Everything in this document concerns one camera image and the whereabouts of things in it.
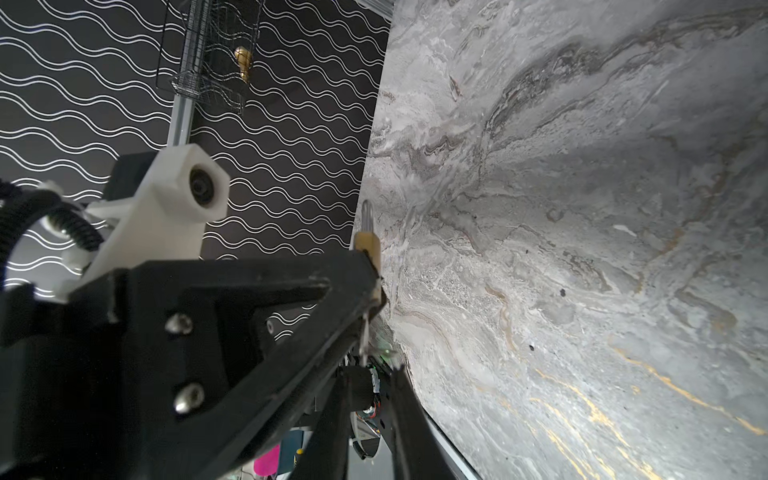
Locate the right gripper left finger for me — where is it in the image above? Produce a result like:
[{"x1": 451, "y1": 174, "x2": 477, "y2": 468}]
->
[{"x1": 290, "y1": 368, "x2": 352, "y2": 480}]

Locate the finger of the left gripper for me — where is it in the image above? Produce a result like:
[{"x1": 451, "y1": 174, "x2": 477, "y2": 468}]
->
[
  {"x1": 226, "y1": 332, "x2": 359, "y2": 479},
  {"x1": 209, "y1": 250, "x2": 382, "y2": 384}
]

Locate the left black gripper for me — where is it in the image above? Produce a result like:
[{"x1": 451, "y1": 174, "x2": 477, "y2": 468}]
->
[{"x1": 1, "y1": 263, "x2": 252, "y2": 479}]

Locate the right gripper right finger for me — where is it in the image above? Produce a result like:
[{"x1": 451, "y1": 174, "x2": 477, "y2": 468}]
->
[{"x1": 390, "y1": 369, "x2": 456, "y2": 480}]

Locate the brass padlock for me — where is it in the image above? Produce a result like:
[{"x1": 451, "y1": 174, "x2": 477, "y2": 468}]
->
[{"x1": 353, "y1": 200, "x2": 381, "y2": 272}]

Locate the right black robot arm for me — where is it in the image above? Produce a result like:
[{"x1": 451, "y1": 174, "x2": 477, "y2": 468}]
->
[{"x1": 290, "y1": 365, "x2": 459, "y2": 479}]

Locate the brass object in black basket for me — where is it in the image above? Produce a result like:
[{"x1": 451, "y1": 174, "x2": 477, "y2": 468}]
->
[{"x1": 234, "y1": 46, "x2": 253, "y2": 84}]

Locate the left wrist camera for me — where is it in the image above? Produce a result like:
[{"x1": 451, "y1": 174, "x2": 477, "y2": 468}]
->
[{"x1": 54, "y1": 144, "x2": 230, "y2": 301}]

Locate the black wire wall basket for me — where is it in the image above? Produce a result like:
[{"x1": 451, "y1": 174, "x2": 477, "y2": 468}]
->
[{"x1": 155, "y1": 1, "x2": 264, "y2": 114}]

